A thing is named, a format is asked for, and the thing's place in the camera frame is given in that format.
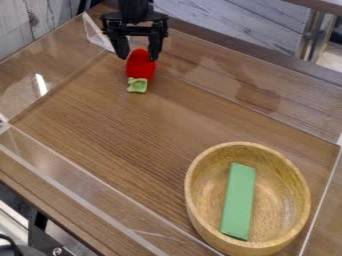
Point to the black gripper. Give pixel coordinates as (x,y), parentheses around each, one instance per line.
(154,25)

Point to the red plush strawberry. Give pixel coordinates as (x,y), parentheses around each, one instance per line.
(139,71)

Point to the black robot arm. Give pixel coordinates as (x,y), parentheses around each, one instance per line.
(135,20)

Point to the metal table leg background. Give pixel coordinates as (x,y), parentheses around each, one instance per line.
(317,35)

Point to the wooden oval bowl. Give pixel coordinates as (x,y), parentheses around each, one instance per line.
(282,201)

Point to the green rectangular block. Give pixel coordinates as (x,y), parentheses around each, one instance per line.
(237,212)

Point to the clear acrylic corner bracket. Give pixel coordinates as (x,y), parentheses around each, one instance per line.
(94,33)

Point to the clear acrylic tray wall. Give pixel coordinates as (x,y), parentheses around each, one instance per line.
(109,177)

